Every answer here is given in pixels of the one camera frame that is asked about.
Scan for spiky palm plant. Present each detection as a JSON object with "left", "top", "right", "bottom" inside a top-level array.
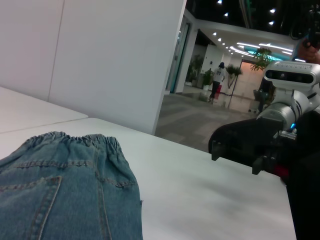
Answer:
[{"left": 224, "top": 63, "right": 243, "bottom": 97}]

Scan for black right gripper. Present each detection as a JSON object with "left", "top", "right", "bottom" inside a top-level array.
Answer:
[{"left": 208, "top": 117, "right": 298, "bottom": 175}]

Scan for operator hand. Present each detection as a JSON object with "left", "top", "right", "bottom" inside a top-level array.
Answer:
[{"left": 298, "top": 42, "right": 320, "bottom": 64}]

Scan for walking person in white shirt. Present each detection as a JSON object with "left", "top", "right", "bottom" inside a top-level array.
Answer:
[{"left": 208, "top": 62, "right": 226, "bottom": 104}]

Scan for blue denim shorts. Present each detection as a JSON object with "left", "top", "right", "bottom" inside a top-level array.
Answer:
[{"left": 0, "top": 131, "right": 144, "bottom": 240}]

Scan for black robot torso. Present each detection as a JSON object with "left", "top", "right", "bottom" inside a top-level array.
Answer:
[{"left": 279, "top": 109, "right": 320, "bottom": 240}]

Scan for black handheld controller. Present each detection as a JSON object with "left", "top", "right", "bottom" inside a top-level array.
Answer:
[{"left": 289, "top": 0, "right": 320, "bottom": 49}]

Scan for tall leafy potted plant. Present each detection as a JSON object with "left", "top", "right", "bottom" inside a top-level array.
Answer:
[{"left": 186, "top": 54, "right": 205, "bottom": 89}]

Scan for plant in white pot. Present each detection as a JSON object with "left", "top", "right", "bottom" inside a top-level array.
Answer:
[{"left": 201, "top": 69, "right": 215, "bottom": 91}]

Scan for glass door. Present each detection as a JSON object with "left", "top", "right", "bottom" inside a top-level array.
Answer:
[{"left": 165, "top": 21, "right": 191, "bottom": 95}]

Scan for green indoor tree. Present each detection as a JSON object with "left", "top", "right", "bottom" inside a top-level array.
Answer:
[{"left": 250, "top": 47, "right": 274, "bottom": 72}]

